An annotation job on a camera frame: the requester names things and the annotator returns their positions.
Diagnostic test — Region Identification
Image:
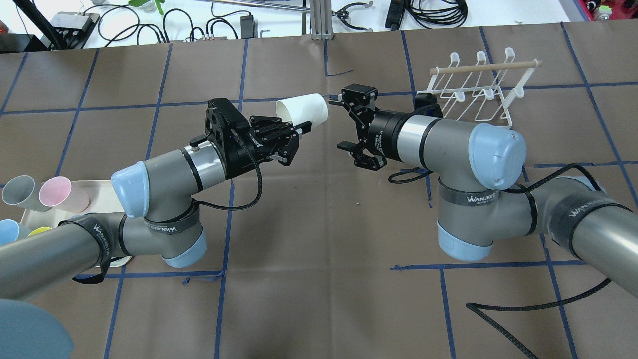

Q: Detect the grey plastic cup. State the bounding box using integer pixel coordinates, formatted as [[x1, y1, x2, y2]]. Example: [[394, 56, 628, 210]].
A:
[[2, 175, 51, 213]]

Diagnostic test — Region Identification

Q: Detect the white wire cup rack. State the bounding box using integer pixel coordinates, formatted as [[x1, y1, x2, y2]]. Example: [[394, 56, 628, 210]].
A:
[[416, 47, 544, 129]]

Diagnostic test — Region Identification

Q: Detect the black power adapter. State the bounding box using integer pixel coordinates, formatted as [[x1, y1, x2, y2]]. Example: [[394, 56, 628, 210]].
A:
[[240, 14, 257, 39]]

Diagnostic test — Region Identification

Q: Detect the cream white plastic cup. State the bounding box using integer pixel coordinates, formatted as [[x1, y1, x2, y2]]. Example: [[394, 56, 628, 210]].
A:
[[275, 93, 328, 128]]

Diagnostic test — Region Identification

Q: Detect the light blue cup at edge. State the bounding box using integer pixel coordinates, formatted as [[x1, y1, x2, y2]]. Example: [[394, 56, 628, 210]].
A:
[[0, 219, 32, 246]]

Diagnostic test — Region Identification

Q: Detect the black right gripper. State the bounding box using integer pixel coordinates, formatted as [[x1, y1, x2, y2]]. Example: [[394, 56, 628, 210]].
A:
[[330, 84, 407, 171]]

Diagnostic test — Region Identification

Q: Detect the aluminium frame post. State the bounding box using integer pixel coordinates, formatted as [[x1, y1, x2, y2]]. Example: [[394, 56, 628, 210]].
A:
[[308, 0, 333, 40]]

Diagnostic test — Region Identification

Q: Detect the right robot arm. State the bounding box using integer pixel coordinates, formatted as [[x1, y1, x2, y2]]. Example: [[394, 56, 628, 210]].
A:
[[329, 84, 637, 359]]

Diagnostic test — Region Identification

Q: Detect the metal reacher grabber tool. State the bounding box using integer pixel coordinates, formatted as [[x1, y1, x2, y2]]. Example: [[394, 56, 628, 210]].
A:
[[211, 0, 373, 32]]

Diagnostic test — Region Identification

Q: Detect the coiled black cable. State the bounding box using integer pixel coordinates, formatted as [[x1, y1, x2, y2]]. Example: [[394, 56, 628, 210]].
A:
[[405, 0, 469, 29]]

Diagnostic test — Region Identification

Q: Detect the red parts bin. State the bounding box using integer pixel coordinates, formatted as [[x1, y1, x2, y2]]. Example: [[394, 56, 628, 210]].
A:
[[574, 0, 638, 21]]

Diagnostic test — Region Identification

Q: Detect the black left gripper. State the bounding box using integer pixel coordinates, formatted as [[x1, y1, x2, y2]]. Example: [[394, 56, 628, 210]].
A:
[[189, 98, 312, 180]]

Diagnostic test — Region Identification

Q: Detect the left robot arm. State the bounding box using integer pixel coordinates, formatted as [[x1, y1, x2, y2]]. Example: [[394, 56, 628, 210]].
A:
[[1, 94, 328, 359]]

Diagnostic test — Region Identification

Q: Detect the cream plastic tray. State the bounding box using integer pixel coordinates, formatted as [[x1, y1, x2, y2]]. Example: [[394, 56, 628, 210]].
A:
[[20, 179, 133, 268]]

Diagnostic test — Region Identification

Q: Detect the pink plastic cup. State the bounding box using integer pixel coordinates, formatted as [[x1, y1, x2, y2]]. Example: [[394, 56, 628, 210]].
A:
[[38, 177, 91, 213]]

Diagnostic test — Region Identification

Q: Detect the yellow plastic cup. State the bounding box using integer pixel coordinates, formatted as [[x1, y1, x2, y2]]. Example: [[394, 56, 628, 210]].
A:
[[28, 226, 52, 237]]

